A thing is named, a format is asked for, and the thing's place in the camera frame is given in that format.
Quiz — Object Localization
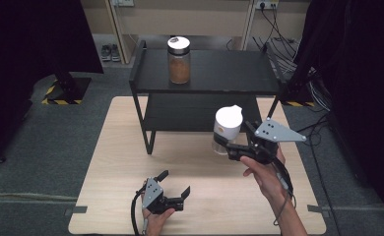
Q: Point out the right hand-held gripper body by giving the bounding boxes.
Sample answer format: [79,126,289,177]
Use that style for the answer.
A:
[225,117,308,165]

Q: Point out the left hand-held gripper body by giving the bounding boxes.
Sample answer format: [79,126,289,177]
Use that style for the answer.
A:
[140,176,185,216]

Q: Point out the white lidded jar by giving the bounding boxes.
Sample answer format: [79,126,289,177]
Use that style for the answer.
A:
[211,104,244,156]

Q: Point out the black two-tier shelf rack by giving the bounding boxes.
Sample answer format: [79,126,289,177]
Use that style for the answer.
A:
[128,39,288,156]

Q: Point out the glass jar with silver lid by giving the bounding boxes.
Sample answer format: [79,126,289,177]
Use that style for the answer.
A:
[166,35,192,86]

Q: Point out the person's left hand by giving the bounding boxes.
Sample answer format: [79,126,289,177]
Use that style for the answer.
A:
[141,206,176,236]

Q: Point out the person's right hand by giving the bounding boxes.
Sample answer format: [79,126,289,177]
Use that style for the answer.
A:
[239,145,293,205]

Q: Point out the black stand with striped base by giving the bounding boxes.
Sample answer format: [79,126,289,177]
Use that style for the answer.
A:
[40,70,93,106]
[280,70,316,108]

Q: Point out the grey tape piece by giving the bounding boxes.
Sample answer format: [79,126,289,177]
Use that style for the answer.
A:
[306,204,331,218]
[64,205,89,217]

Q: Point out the black curtain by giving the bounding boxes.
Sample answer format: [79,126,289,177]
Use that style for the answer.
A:
[0,0,105,170]
[292,0,384,227]

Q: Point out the floor tape strip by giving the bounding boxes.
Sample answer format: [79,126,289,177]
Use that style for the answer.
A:
[0,192,79,204]

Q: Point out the grey shoe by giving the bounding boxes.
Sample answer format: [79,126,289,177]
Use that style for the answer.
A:
[110,43,121,63]
[99,43,112,63]

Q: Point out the left hand-held gripper cable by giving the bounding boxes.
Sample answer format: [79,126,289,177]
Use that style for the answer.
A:
[130,187,149,236]

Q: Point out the hand-held gripper cable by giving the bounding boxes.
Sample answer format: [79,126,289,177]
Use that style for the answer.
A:
[270,156,298,227]
[130,187,149,236]

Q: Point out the black floor cables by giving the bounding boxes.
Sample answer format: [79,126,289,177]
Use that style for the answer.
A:
[290,112,342,236]

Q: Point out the right hand-held gripper cable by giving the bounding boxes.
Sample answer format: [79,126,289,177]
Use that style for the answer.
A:
[270,156,298,227]

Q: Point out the white cable bundle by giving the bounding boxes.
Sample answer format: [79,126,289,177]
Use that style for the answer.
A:
[280,48,333,113]

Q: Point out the black socket cables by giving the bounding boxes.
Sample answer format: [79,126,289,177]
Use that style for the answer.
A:
[225,4,300,57]

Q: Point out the beige desk with white frame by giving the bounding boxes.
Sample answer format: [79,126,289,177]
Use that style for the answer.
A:
[80,0,311,65]

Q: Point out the white wall socket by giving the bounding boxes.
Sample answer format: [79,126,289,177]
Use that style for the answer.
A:
[112,0,136,8]
[254,0,280,11]

